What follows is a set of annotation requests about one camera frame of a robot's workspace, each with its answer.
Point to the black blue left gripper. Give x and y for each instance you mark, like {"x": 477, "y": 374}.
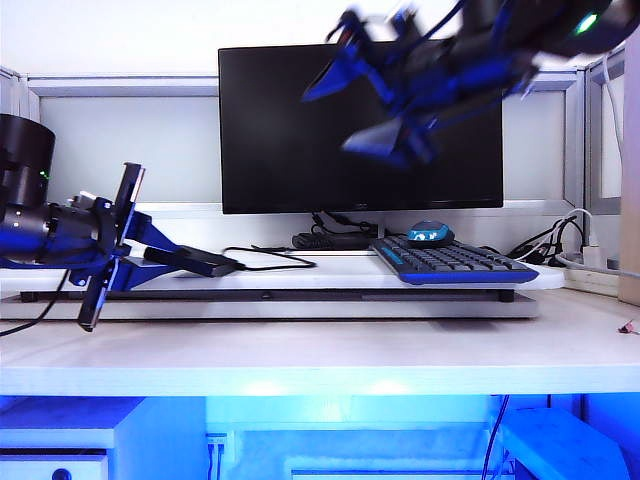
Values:
{"x": 85, "y": 230}

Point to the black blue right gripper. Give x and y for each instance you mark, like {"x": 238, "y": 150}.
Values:
{"x": 450, "y": 80}

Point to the black portable hard drive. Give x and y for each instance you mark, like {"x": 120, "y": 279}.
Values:
{"x": 200, "y": 262}

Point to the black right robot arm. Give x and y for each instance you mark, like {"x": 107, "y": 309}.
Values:
{"x": 600, "y": 25}

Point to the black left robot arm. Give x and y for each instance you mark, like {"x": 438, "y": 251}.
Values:
{"x": 25, "y": 160}

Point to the black computer monitor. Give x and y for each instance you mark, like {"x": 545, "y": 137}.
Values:
{"x": 280, "y": 150}

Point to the black power adapter brick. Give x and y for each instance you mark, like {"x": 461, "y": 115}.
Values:
{"x": 320, "y": 242}

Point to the blue and black mouse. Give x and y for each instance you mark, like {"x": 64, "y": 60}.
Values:
{"x": 428, "y": 233}

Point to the grey aluminium partition panel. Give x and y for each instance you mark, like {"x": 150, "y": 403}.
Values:
{"x": 125, "y": 88}

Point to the white riser base board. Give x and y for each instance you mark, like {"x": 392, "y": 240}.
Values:
{"x": 300, "y": 312}

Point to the black and blue keyboard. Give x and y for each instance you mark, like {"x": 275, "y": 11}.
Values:
{"x": 450, "y": 260}

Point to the white under-desk cabinet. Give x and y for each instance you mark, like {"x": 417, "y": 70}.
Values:
{"x": 160, "y": 440}

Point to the narrow grey side partition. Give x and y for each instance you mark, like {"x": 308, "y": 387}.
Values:
{"x": 10, "y": 92}

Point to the glazed aluminium side partition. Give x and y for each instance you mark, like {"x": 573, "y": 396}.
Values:
{"x": 592, "y": 150}

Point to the white drawer with black knob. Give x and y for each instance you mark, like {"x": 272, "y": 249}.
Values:
{"x": 30, "y": 465}

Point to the white charger plug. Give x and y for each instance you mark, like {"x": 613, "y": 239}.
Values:
{"x": 590, "y": 255}

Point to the white power strip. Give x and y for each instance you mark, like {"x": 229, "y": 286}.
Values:
{"x": 590, "y": 286}

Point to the small pink clip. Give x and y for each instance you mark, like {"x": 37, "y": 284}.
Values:
{"x": 625, "y": 328}

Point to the white slanted under-desk box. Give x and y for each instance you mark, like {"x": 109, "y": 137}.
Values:
{"x": 550, "y": 440}

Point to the white wall socket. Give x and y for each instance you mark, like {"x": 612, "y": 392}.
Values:
{"x": 217, "y": 450}

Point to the light wooden post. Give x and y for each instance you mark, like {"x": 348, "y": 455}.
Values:
{"x": 631, "y": 200}

